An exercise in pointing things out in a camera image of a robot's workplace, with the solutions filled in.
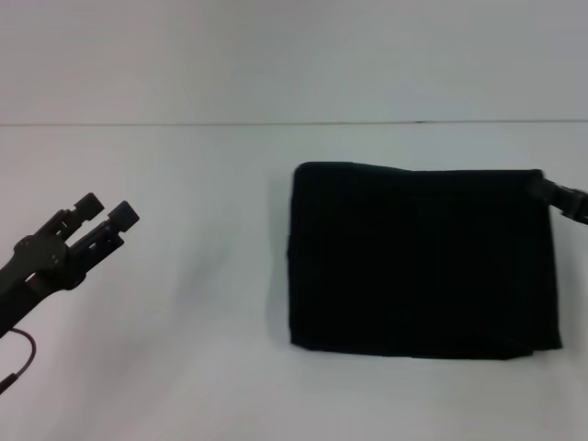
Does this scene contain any reddish brown cable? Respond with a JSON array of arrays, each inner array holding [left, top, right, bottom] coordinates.
[[0, 328, 38, 392]]

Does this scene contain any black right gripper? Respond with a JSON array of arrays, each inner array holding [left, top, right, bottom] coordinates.
[[526, 170, 588, 226]]

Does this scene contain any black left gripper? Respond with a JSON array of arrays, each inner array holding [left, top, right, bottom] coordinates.
[[0, 192, 141, 341]]

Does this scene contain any black shirt with FREE print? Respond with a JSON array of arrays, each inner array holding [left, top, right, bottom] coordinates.
[[287, 160, 564, 362]]

